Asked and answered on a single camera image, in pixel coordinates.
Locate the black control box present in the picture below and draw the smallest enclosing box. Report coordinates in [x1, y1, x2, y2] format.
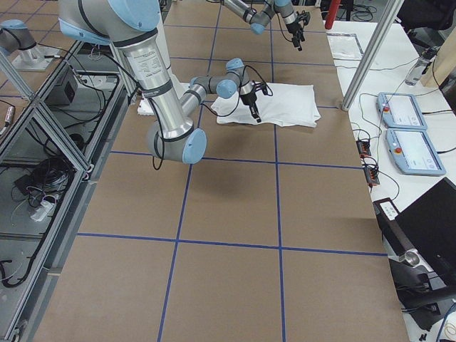
[45, 68, 78, 105]

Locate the red fire extinguisher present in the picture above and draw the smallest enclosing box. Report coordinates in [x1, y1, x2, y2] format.
[325, 0, 341, 30]

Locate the far blue teach pendant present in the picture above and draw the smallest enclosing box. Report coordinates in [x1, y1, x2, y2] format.
[376, 92, 428, 130]

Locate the near blue teach pendant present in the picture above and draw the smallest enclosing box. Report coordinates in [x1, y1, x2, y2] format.
[385, 128, 446, 176]

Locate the aluminium frame rail structure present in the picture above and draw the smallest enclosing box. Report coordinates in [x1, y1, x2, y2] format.
[1, 43, 132, 341]

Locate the blue teach pendant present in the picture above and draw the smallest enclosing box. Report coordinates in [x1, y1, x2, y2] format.
[385, 128, 446, 176]
[376, 92, 428, 130]

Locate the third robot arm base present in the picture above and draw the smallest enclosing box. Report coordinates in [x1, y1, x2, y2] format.
[1, 19, 61, 71]

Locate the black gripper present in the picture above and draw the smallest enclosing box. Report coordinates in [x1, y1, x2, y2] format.
[286, 20, 305, 51]
[240, 89, 261, 123]

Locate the plastic-bagged white garment package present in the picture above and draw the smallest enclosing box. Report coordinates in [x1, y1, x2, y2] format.
[327, 33, 363, 61]

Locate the black monitor on stand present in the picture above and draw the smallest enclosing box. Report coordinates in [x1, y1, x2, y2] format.
[373, 177, 455, 330]

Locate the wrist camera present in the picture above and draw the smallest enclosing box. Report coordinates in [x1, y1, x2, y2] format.
[296, 10, 311, 26]
[253, 81, 274, 97]

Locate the brown paper table cover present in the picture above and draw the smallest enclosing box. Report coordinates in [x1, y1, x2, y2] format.
[34, 1, 408, 341]

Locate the white long-sleeve printed shirt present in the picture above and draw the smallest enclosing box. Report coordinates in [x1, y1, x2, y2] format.
[211, 83, 321, 128]

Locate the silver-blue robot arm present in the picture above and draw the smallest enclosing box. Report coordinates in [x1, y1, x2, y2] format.
[220, 0, 311, 51]
[59, 0, 266, 164]

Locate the clear water bottle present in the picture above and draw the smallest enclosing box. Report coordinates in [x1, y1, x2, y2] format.
[405, 46, 439, 86]

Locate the aluminium frame post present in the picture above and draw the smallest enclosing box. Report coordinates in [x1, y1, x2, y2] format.
[341, 0, 404, 111]

